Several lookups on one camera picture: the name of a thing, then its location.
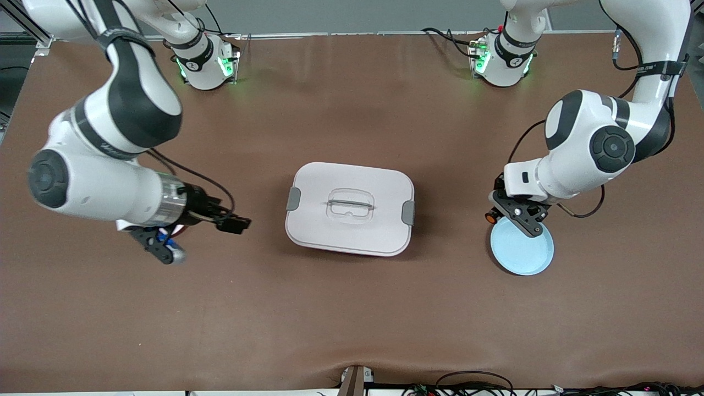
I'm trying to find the aluminium frame profile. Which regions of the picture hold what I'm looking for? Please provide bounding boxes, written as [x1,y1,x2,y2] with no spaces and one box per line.
[0,0,56,49]

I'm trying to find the brown camera mount post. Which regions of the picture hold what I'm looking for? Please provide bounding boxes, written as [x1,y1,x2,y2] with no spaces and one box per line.
[338,365,376,396]

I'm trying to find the black looped cable bundle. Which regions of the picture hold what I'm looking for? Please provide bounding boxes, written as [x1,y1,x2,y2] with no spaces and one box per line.
[404,371,515,396]

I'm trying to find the white lidded storage box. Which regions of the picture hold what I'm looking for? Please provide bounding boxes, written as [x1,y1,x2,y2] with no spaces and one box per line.
[285,162,415,257]

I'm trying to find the black left base cables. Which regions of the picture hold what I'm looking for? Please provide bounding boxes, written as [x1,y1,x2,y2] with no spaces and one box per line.
[422,26,486,58]

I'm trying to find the light blue round plate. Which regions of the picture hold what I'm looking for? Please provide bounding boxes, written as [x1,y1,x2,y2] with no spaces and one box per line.
[490,216,554,276]

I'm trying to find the brown table mat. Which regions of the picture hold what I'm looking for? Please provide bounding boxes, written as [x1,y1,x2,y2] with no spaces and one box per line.
[0,32,704,392]

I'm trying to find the black cable bundle with LEDs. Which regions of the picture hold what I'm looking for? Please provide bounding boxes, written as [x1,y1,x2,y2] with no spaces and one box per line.
[550,381,704,396]

